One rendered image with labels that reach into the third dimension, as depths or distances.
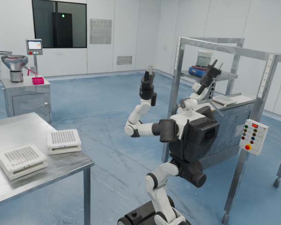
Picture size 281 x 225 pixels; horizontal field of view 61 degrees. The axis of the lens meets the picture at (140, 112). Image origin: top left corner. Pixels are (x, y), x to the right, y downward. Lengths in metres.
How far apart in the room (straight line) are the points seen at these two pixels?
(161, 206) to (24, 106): 2.71
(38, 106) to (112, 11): 4.23
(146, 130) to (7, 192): 0.92
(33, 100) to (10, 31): 2.92
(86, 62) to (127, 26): 1.69
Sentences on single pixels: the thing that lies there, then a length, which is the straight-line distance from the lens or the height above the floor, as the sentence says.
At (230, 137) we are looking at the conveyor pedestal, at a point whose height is 0.39.
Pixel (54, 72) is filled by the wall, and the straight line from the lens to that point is 7.04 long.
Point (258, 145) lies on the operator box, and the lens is 2.15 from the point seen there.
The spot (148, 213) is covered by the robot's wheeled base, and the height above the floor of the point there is 0.19.
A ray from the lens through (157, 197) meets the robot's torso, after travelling 2.19.
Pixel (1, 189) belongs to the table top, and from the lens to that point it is 1.70.
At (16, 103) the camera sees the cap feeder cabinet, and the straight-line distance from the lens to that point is 4.05.
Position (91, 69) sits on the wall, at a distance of 7.38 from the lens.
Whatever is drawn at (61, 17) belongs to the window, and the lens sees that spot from 6.91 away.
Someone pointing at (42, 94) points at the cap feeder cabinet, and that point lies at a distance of 4.07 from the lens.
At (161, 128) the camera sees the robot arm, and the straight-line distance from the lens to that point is 1.54.
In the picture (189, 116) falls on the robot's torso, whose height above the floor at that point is 1.28.
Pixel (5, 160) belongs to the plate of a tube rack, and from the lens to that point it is 1.81.
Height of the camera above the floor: 1.92
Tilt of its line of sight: 23 degrees down
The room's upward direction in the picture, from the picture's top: 5 degrees clockwise
